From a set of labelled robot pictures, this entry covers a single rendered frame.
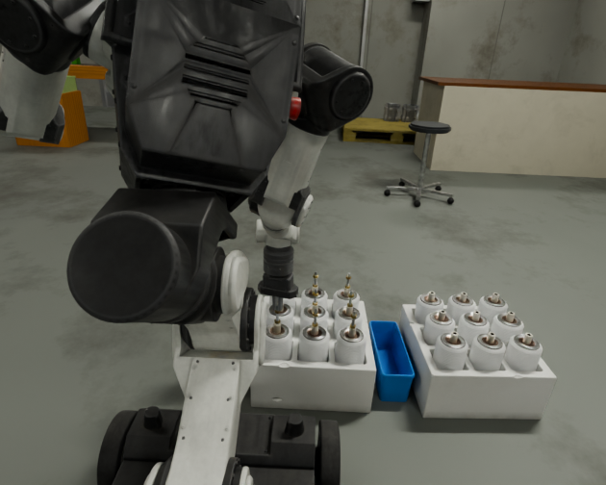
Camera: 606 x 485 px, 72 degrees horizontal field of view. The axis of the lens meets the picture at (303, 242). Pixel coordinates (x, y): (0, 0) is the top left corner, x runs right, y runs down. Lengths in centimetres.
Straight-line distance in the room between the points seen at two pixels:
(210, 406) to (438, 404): 80
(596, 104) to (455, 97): 131
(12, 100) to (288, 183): 48
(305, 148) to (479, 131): 373
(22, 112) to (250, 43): 44
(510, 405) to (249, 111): 128
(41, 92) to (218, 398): 64
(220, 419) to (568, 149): 441
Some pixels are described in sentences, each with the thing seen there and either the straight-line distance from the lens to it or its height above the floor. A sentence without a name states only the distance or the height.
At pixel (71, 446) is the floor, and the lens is 150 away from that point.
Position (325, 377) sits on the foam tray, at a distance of 137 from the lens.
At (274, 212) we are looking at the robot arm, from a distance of 91.
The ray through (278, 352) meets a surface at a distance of 135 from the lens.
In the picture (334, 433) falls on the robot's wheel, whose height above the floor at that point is 20.
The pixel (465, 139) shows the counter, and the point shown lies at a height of 32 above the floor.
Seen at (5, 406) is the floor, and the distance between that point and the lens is 171.
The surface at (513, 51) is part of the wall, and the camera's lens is 754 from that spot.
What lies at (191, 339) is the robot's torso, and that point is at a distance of 93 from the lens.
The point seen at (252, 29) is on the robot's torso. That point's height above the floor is 109.
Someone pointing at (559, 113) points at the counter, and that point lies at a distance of 475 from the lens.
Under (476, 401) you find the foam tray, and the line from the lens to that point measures 152.
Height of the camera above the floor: 107
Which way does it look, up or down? 25 degrees down
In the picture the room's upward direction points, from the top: 3 degrees clockwise
